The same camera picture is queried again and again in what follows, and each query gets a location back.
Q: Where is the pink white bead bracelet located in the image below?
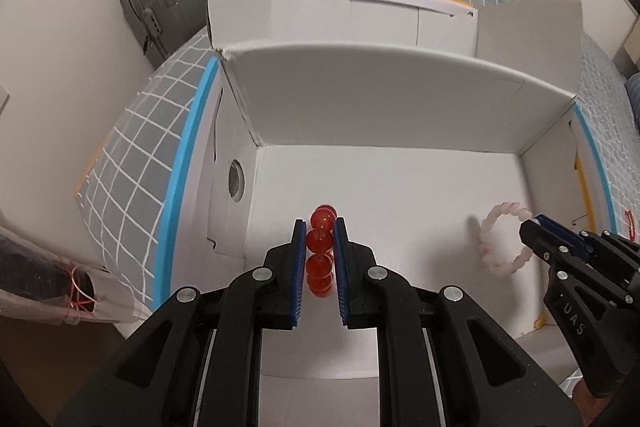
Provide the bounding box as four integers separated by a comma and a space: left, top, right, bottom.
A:
476, 200, 535, 277

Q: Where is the grey suitcase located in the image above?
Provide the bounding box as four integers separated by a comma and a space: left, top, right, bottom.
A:
119, 0, 207, 68

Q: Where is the open white cardboard box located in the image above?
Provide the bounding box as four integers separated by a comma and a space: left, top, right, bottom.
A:
150, 0, 618, 381

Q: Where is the blue striped bolster pillow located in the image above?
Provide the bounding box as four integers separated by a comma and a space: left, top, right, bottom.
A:
625, 72, 640, 126

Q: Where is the red bead bracelet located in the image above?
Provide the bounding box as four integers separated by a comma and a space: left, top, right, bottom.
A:
304, 204, 338, 299

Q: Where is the grey checked bed sheet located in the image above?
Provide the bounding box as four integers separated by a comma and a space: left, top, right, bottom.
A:
77, 0, 639, 307

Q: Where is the person's right hand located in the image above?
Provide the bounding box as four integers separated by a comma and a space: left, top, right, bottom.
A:
572, 379, 611, 426

